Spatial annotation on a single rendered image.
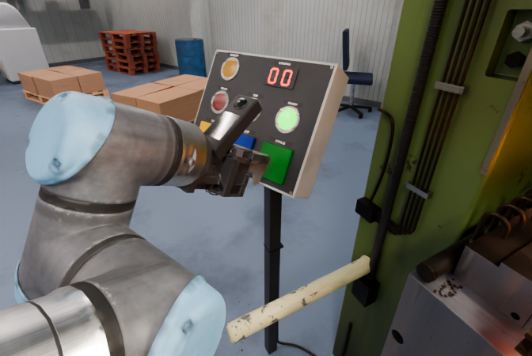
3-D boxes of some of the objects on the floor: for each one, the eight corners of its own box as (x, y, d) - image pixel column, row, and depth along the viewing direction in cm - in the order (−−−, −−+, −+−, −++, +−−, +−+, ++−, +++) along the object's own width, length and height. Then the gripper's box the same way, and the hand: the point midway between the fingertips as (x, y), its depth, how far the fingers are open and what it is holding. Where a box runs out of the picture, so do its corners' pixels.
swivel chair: (377, 111, 395) (393, 30, 346) (361, 122, 355) (376, 33, 306) (337, 102, 427) (346, 28, 379) (319, 112, 388) (326, 31, 339)
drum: (212, 79, 559) (208, 38, 522) (192, 85, 523) (187, 40, 486) (194, 76, 586) (190, 36, 550) (174, 81, 551) (168, 39, 514)
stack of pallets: (163, 70, 642) (157, 32, 604) (132, 76, 589) (123, 34, 551) (136, 64, 700) (129, 29, 662) (106, 70, 647) (96, 32, 609)
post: (268, 354, 119) (271, 109, 68) (264, 346, 122) (263, 104, 71) (276, 350, 120) (285, 107, 69) (272, 341, 124) (276, 102, 73)
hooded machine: (43, 74, 601) (16, 2, 537) (55, 78, 569) (28, 2, 505) (2, 81, 551) (-33, 1, 487) (13, 85, 520) (-21, 1, 456)
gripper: (157, 178, 43) (242, 183, 60) (198, 199, 38) (276, 198, 56) (174, 123, 42) (254, 144, 60) (216, 138, 37) (290, 157, 55)
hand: (266, 157), depth 57 cm, fingers closed
